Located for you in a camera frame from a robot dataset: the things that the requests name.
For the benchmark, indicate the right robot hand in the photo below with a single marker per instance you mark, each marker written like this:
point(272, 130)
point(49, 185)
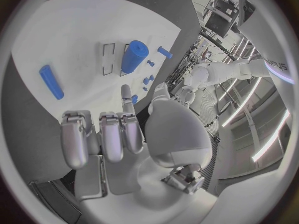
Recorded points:
point(177, 134)

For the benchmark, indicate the blue block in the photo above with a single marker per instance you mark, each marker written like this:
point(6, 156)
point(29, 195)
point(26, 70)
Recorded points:
point(146, 81)

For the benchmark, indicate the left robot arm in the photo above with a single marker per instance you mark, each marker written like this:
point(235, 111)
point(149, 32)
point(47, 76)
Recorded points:
point(222, 69)

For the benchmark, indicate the white task board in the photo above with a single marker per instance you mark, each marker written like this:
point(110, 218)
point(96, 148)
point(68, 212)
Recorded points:
point(70, 31)

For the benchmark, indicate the blue gear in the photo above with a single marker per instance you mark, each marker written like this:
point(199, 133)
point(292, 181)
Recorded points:
point(134, 99)

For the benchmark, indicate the small blue peg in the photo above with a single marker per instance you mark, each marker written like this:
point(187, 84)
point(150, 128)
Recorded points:
point(150, 63)
point(145, 88)

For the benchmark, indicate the small blue plug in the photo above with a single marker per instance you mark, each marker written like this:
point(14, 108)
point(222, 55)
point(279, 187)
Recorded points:
point(151, 77)

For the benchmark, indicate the dark equipment rack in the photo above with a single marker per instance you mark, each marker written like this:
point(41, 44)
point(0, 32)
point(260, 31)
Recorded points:
point(184, 59)

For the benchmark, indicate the large blue cylinder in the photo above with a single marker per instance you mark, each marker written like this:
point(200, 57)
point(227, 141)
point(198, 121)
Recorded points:
point(134, 57)

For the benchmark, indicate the black screen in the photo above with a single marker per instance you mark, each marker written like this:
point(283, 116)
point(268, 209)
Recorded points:
point(217, 22)

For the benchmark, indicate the slim blue cylinder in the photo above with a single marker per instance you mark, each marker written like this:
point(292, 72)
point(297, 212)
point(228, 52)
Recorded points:
point(51, 82)

